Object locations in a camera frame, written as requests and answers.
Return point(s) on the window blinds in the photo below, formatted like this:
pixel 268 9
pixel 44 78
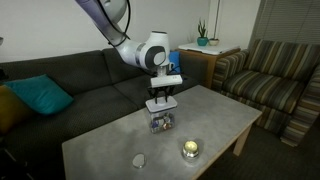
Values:
pixel 296 21

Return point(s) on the dark grey fabric sofa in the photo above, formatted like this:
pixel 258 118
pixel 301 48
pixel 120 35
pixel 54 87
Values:
pixel 104 89

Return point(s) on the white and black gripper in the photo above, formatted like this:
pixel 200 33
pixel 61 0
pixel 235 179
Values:
pixel 164 83

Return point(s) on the white storage box lid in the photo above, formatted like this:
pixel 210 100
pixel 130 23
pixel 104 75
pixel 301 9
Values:
pixel 161 104

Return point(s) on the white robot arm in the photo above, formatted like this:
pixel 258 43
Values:
pixel 150 55

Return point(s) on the teal throw pillow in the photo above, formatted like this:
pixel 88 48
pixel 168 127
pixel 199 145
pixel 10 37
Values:
pixel 41 94

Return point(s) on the striped armchair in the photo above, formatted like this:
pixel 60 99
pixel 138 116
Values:
pixel 281 79

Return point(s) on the plant in teal pot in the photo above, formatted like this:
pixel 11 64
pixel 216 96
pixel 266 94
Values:
pixel 202 40

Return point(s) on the wooden side table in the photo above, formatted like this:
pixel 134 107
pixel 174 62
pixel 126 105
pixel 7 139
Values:
pixel 210 54

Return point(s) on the blue throw pillow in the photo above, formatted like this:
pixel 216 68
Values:
pixel 174 61

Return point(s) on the small white bowl planter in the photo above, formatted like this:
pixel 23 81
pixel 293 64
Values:
pixel 213 42

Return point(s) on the clear plastic storage box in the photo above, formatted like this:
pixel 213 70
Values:
pixel 161 120

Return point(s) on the round silver candle lid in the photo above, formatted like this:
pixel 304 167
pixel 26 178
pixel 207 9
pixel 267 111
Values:
pixel 139 160

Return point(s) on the lit candle in glass jar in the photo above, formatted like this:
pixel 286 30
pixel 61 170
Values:
pixel 190 150

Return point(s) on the mustard yellow throw pillow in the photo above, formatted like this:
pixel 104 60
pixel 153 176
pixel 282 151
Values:
pixel 12 110

